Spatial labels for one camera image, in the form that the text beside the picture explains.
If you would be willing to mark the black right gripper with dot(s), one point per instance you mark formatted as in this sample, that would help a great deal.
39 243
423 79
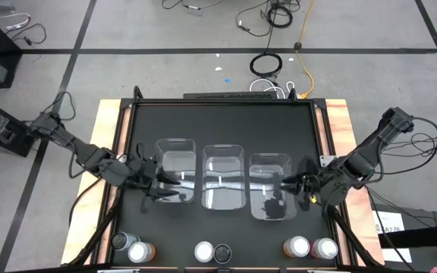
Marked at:
322 186

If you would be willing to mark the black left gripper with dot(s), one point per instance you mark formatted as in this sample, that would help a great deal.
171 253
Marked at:
140 174

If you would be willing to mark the orange and white soda can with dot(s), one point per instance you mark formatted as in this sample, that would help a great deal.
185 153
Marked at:
139 252
297 246

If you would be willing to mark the pink and white soda can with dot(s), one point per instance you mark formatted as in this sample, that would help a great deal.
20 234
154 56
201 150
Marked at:
204 252
324 248

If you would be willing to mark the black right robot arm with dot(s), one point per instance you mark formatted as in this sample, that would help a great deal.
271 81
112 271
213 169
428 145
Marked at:
370 148

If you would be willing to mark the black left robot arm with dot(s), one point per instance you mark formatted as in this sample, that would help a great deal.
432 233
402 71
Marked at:
89 155

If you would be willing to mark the clear plastic bin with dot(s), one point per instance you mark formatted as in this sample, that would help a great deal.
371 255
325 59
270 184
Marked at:
177 159
266 167
224 170

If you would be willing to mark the light wooden base board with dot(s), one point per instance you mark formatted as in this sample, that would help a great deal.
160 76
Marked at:
104 125

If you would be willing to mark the black curved corner brace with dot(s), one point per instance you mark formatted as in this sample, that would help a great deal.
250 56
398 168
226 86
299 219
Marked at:
138 94
293 95

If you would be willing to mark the white paper sheet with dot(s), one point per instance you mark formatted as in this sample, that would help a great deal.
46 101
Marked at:
391 221

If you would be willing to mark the white paper scrap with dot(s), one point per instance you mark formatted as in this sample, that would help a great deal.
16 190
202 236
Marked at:
218 68

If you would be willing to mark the black cart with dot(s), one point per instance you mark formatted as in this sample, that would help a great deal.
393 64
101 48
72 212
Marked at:
423 235

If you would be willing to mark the silver metal bracket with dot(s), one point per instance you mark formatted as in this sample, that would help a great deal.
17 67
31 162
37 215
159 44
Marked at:
325 160

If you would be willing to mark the black diagonal frame strut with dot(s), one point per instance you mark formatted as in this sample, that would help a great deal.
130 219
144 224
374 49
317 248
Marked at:
87 242
358 243

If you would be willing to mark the black table frame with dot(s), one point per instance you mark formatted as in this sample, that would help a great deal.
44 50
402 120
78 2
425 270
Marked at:
222 101

